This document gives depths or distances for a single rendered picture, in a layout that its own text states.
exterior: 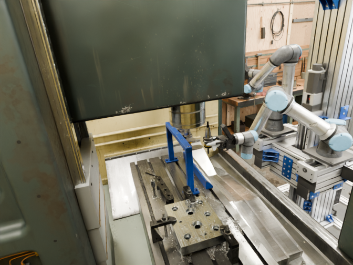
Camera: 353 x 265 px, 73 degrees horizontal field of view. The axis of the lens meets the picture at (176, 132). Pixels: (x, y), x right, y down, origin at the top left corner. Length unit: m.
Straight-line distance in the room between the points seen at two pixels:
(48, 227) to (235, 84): 0.77
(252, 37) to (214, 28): 3.51
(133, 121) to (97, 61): 1.30
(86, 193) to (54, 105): 0.30
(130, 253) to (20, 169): 1.10
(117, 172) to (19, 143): 1.49
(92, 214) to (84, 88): 0.42
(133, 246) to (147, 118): 1.01
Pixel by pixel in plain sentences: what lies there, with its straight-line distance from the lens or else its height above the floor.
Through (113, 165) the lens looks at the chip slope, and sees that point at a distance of 2.14.
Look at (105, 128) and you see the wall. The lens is 2.07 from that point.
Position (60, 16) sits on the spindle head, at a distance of 0.82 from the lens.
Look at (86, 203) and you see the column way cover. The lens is 0.88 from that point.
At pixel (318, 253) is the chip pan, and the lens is 1.66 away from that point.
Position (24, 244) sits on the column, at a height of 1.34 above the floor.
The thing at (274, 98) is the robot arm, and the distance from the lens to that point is 1.49.
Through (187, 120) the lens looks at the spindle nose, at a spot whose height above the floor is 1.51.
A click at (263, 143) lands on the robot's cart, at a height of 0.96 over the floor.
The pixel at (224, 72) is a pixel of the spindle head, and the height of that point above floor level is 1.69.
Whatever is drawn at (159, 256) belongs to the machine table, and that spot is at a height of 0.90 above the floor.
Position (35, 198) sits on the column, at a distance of 0.73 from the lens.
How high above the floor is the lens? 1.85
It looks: 23 degrees down
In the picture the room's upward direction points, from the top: 5 degrees counter-clockwise
